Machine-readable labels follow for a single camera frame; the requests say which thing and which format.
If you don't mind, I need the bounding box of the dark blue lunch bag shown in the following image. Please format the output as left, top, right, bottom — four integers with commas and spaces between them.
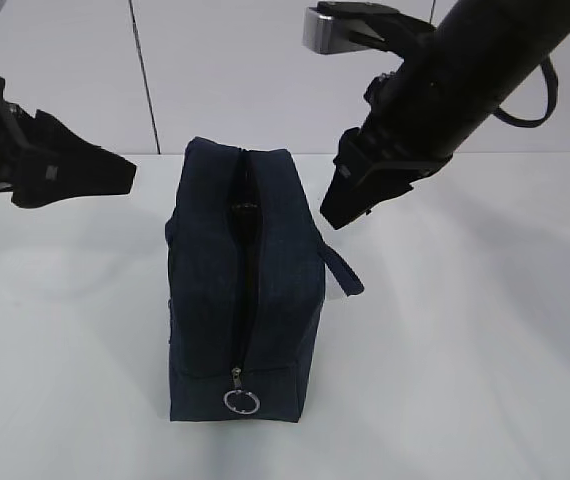
165, 137, 364, 423

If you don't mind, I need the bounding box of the silver zipper pull ring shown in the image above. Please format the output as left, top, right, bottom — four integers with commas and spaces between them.
223, 367, 261, 416

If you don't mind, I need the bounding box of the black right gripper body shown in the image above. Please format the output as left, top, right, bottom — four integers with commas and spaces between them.
333, 72, 453, 193

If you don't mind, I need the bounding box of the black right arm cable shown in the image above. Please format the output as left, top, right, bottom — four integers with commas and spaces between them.
492, 57, 560, 130

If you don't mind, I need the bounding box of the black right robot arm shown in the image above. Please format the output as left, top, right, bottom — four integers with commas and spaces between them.
303, 0, 570, 229

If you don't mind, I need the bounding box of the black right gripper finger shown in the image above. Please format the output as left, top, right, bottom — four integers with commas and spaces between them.
320, 168, 413, 230

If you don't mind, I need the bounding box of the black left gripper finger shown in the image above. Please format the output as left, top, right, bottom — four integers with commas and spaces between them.
11, 110, 137, 209

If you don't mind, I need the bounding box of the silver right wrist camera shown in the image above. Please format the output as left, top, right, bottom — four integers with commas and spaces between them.
302, 1, 435, 58

